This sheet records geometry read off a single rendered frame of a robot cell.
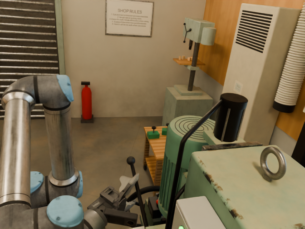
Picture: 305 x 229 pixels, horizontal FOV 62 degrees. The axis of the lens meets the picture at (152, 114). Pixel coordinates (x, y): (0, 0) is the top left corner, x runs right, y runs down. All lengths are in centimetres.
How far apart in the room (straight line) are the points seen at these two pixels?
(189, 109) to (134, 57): 119
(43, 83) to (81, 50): 265
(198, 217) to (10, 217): 49
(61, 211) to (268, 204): 51
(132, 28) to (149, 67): 61
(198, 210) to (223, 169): 9
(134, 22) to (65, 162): 267
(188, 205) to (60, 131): 84
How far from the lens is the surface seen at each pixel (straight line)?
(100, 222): 90
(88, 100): 377
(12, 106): 104
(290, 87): 215
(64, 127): 121
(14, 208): 79
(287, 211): 49
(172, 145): 73
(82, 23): 367
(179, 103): 307
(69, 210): 75
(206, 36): 284
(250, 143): 64
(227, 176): 51
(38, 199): 149
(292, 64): 212
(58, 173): 140
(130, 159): 103
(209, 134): 63
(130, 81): 388
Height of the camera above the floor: 181
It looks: 25 degrees down
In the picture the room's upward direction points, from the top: 6 degrees clockwise
